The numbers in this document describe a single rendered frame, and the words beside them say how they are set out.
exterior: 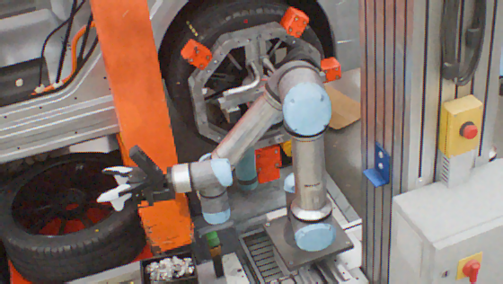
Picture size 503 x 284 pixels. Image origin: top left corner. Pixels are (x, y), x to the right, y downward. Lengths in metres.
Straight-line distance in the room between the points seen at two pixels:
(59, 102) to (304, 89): 1.40
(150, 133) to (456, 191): 1.07
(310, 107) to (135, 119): 0.79
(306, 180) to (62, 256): 1.31
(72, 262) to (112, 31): 1.11
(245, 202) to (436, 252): 1.78
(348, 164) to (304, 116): 2.12
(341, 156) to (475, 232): 2.28
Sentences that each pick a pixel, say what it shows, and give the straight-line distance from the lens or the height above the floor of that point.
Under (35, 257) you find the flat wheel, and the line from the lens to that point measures 2.96.
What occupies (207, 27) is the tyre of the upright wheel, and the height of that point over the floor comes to 1.14.
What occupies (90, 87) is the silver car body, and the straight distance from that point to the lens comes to 2.88.
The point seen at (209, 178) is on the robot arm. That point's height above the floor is 1.23.
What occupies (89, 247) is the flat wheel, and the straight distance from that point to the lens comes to 2.89.
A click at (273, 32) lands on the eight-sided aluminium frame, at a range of 2.77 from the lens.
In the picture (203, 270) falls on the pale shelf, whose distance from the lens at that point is 2.71.
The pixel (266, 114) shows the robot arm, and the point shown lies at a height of 1.32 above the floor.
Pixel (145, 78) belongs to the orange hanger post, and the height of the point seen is 1.26.
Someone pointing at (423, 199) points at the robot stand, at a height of 1.23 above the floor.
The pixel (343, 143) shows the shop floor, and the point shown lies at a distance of 4.00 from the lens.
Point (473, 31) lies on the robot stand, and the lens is 1.61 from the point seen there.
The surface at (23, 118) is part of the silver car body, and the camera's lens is 2.92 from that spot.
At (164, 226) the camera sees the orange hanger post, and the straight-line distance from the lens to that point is 2.64.
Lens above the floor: 2.38
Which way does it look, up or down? 36 degrees down
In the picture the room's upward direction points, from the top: 7 degrees counter-clockwise
